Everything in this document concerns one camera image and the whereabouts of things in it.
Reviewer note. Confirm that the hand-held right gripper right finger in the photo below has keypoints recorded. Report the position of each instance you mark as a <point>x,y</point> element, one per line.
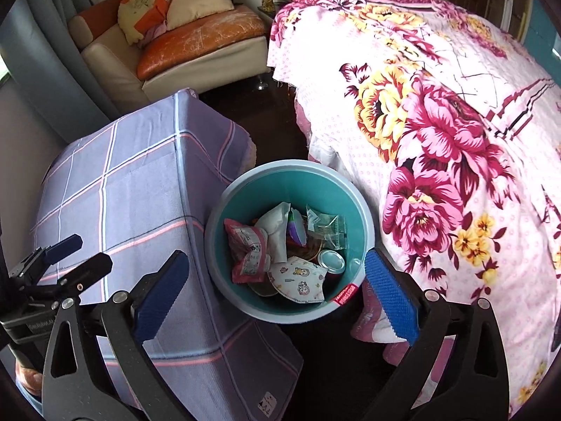
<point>388,298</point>

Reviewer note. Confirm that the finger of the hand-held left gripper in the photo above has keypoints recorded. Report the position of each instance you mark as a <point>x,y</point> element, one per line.
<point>63,248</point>
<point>85,274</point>

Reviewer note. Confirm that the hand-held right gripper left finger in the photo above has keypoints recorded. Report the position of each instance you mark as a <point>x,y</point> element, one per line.
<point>162,298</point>

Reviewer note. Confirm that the cartoon print face mask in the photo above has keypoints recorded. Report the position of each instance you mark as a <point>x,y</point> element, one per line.
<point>298,280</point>

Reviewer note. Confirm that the clear green wrapper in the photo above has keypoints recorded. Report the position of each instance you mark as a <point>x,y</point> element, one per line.
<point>326,228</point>

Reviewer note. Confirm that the pink snack pouch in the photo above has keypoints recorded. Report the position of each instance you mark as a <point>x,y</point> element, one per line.
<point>245,250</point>

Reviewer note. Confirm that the purple green wrapper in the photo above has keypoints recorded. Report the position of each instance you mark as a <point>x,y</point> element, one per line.
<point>296,230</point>

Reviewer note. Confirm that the white packet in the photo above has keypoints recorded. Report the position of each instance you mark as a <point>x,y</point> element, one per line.
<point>274,228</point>

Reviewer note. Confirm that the teal trash bin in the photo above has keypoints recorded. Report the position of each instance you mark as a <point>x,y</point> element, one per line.
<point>263,188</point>

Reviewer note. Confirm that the person's left hand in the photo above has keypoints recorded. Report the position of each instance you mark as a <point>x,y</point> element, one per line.
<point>30,382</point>

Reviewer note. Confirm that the plaid purple tablecloth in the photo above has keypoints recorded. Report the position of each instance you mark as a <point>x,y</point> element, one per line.
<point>131,184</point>

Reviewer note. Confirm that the pink floral blanket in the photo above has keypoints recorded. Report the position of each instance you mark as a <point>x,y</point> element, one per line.
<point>438,140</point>

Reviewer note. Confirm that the cream sofa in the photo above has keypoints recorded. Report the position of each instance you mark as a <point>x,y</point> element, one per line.
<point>114,65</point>

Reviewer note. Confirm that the grey blue curtain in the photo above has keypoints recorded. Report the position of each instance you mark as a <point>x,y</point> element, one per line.
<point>48,30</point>

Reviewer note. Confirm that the yellow orange plush pillow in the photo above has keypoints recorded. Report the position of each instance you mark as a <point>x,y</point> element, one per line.
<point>142,13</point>

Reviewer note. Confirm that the orange seat cushion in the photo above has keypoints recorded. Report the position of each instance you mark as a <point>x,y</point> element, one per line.
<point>201,39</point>

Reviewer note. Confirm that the beige pillow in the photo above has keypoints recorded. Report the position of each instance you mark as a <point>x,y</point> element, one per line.
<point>199,2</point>

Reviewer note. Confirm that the teal door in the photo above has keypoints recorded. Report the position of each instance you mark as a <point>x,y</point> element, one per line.
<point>545,22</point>

